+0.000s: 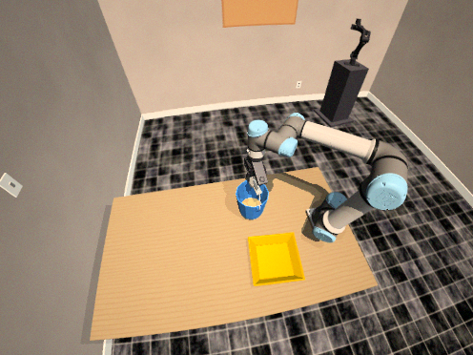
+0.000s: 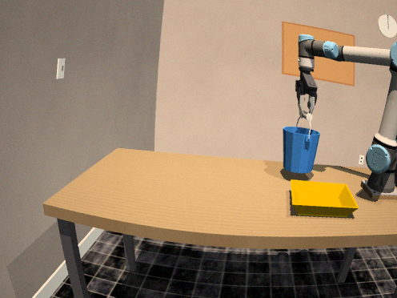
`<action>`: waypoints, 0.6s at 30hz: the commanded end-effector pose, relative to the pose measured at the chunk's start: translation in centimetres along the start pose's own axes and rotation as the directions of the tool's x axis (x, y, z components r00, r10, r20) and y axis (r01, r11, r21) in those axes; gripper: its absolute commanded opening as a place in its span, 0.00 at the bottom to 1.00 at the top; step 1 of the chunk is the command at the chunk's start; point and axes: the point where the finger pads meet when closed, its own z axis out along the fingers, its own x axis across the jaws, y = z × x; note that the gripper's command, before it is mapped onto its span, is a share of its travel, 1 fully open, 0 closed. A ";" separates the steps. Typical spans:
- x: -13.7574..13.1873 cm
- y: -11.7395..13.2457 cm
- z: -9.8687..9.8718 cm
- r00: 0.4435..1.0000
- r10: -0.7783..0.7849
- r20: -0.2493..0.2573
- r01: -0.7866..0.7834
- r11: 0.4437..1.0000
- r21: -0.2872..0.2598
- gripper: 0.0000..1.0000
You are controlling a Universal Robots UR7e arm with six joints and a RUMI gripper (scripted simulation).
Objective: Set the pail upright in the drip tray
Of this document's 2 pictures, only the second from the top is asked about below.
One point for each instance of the blue pail with white handle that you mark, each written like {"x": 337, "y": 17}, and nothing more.
{"x": 299, "y": 149}

